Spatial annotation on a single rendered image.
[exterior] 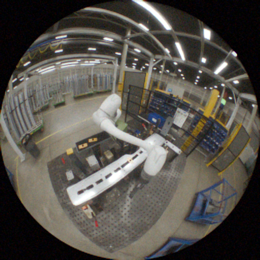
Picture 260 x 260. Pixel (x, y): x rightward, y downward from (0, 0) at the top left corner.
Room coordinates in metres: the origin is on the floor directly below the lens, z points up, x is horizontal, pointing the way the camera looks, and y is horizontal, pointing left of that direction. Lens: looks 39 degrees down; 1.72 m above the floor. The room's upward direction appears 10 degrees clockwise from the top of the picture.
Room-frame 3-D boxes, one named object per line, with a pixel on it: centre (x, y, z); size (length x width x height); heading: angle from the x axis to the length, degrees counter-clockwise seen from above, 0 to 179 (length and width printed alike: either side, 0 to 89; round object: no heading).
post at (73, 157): (0.25, 0.52, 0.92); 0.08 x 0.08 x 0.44; 49
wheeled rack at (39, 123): (0.58, 4.51, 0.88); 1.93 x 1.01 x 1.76; 149
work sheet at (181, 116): (1.09, -0.81, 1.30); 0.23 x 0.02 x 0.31; 49
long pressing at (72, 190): (0.38, -0.05, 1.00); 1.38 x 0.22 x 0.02; 139
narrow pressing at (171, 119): (0.94, -0.55, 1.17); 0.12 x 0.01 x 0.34; 49
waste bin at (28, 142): (0.11, 2.86, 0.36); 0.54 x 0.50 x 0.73; 53
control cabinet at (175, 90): (6.90, -3.39, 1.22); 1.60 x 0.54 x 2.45; 53
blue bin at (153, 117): (1.24, -0.46, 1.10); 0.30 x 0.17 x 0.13; 43
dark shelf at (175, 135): (1.20, -0.50, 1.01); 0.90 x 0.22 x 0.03; 49
